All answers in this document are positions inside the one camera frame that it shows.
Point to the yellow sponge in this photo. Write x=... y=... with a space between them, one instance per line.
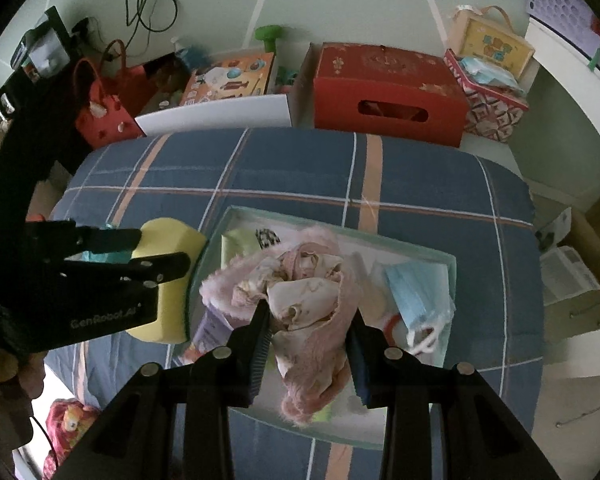
x=172 y=312

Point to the red patterned box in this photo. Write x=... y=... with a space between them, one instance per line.
x=495 y=112

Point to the white curved desk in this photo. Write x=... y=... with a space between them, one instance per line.
x=575 y=90

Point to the blue face mask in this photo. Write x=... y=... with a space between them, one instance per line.
x=415 y=290

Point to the light green cloth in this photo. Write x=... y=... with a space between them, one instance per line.
x=237 y=247

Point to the hand sanitizer bottle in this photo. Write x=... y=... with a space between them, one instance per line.
x=185 y=55

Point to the orange fish cushion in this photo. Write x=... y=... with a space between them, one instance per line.
x=70 y=425

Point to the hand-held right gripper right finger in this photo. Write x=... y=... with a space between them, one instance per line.
x=357 y=365

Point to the purple wipes packet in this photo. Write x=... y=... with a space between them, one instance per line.
x=210 y=330

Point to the person's left hand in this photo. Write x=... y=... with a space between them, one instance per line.
x=30 y=377

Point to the leopard print scrunchie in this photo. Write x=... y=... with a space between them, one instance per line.
x=266 y=237

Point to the cardboard box with label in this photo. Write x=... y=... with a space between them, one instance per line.
x=572 y=270

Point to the pink fuzzy sock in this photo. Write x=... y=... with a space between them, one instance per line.
x=310 y=360

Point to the red cardboard box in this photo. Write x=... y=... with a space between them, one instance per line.
x=380 y=80

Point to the purple perforated basket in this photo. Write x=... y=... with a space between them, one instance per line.
x=560 y=5

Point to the shallow teal cardboard tray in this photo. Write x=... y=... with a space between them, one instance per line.
x=365 y=265

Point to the green knob toy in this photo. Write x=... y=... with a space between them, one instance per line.
x=267 y=35

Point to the teal plastic basket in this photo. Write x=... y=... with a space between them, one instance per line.
x=97 y=258

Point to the red felt handbag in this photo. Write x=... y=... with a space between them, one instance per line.
x=105 y=120

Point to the pale blue packets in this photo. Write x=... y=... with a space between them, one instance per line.
x=490 y=75

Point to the white board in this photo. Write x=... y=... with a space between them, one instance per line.
x=215 y=112

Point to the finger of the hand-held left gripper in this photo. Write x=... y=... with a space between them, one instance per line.
x=155 y=269
x=105 y=240

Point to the orange picture box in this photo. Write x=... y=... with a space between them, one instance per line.
x=225 y=80

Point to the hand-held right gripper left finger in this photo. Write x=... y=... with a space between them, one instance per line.
x=257 y=360

